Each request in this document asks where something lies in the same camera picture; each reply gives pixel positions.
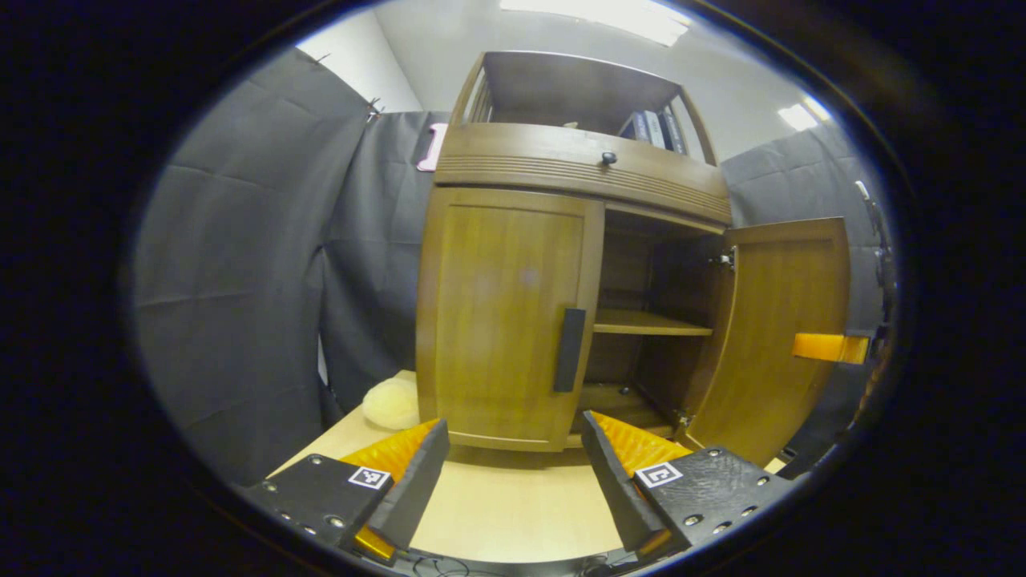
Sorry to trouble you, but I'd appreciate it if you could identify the black door handle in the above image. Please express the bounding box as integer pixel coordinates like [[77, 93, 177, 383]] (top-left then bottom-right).
[[553, 308, 588, 393]]

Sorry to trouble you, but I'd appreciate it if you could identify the small ceiling light panel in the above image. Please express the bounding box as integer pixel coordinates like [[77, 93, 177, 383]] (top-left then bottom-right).
[[778, 96, 834, 133]]

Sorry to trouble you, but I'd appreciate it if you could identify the wooden double-door shoe cabinet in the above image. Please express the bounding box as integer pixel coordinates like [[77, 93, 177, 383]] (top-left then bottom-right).
[[415, 50, 734, 454]]

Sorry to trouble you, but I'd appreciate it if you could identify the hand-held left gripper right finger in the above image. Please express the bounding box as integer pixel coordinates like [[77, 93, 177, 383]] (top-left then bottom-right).
[[581, 410, 798, 562]]

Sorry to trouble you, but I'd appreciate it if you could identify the wooden drawer front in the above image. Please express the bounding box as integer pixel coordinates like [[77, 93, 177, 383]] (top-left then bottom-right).
[[434, 123, 732, 225]]

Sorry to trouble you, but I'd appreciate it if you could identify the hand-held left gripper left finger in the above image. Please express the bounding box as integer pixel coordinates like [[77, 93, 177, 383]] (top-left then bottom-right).
[[244, 417, 451, 566]]

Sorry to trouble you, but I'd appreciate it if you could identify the wooden cabinet door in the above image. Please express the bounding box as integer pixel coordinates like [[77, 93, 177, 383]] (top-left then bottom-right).
[[417, 187, 606, 452], [685, 216, 852, 468]]

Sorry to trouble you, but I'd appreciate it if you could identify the black backdrop cloth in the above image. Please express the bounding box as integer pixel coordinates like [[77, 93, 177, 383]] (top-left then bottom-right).
[[132, 48, 899, 486]]

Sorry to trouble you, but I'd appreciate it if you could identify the cream fluffy plush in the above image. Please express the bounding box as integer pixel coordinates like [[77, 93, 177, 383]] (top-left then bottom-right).
[[362, 378, 422, 431]]

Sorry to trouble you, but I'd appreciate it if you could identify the large ceiling light panel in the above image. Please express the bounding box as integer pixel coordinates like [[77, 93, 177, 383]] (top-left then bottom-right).
[[499, 0, 692, 47]]

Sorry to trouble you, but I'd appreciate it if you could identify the black book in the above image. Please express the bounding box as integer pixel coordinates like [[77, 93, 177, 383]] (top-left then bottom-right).
[[659, 107, 689, 155]]

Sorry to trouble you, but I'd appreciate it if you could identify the wooden inner shelf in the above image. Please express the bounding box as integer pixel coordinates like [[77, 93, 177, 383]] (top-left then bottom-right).
[[593, 309, 714, 337]]

